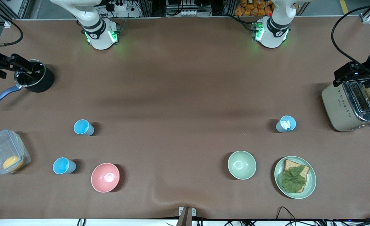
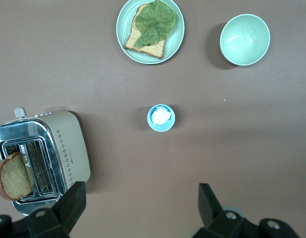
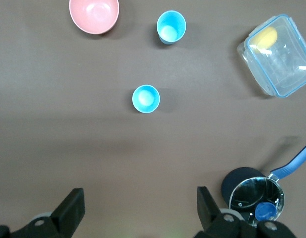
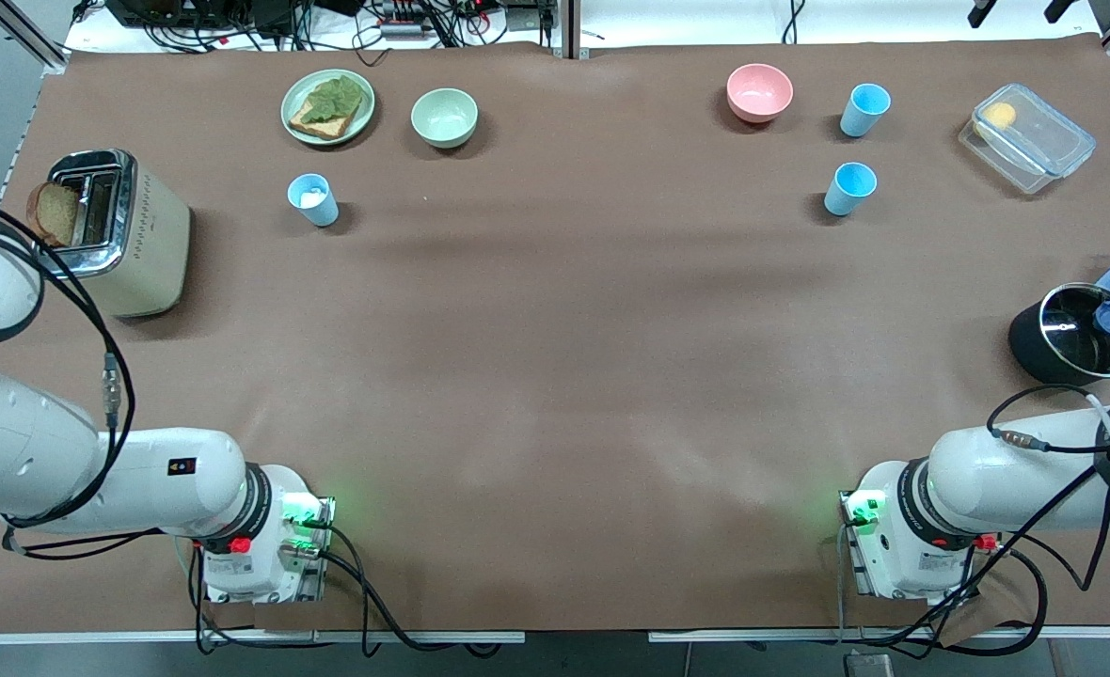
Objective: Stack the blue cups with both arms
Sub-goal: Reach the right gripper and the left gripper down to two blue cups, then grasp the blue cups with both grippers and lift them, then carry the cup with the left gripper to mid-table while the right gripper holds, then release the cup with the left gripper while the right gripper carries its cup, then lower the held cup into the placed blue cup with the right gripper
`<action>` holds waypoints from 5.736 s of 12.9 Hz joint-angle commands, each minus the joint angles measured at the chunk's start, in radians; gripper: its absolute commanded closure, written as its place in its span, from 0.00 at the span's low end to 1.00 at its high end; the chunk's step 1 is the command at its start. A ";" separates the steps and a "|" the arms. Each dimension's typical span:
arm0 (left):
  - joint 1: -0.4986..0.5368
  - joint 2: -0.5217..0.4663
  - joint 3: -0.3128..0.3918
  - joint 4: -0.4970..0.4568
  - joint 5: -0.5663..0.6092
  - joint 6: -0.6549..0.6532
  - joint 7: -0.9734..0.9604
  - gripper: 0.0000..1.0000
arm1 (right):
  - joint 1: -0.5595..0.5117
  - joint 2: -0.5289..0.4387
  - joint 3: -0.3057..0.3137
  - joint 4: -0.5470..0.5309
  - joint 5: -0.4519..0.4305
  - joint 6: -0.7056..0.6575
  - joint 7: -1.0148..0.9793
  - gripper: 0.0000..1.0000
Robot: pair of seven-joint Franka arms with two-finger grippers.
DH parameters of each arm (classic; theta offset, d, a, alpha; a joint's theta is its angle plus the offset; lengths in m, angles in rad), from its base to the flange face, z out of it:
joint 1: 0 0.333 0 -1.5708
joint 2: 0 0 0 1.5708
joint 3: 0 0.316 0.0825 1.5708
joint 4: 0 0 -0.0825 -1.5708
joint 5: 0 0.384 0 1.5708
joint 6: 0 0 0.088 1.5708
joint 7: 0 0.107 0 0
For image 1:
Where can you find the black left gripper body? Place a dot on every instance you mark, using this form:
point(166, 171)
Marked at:
point(359, 71)

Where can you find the blue plastic cup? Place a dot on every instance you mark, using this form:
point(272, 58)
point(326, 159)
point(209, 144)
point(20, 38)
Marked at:
point(61, 165)
point(81, 127)

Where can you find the blue cup holding paper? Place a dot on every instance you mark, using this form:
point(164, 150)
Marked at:
point(279, 127)

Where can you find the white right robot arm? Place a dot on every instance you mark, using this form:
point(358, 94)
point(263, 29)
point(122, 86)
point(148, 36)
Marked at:
point(100, 34)

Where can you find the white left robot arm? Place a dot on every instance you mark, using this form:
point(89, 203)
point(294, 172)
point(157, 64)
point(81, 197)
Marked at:
point(274, 34)

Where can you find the beige chrome toaster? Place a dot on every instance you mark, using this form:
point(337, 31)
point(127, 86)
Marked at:
point(335, 106)

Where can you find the white crumpled paper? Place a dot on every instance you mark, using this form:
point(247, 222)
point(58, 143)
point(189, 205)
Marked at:
point(286, 124)

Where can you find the orange round food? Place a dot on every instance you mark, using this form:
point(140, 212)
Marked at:
point(11, 162)

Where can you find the bread slice under lettuce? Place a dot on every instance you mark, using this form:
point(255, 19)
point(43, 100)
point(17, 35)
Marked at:
point(289, 164)

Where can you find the white power strip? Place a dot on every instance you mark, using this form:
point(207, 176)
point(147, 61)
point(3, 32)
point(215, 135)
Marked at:
point(120, 5)

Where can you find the bag of orange buns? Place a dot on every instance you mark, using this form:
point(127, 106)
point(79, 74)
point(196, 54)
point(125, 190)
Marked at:
point(254, 8)

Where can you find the green lettuce leaf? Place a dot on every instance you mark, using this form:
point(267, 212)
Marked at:
point(293, 179)

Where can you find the green plate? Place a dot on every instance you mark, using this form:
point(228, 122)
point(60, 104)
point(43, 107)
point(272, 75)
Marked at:
point(279, 177)

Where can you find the pink bowl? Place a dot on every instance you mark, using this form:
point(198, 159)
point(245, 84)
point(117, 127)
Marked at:
point(105, 177)

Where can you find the green bowl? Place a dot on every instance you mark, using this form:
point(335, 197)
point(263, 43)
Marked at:
point(242, 164)

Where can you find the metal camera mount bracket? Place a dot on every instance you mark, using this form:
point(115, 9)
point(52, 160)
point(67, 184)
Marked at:
point(187, 215)

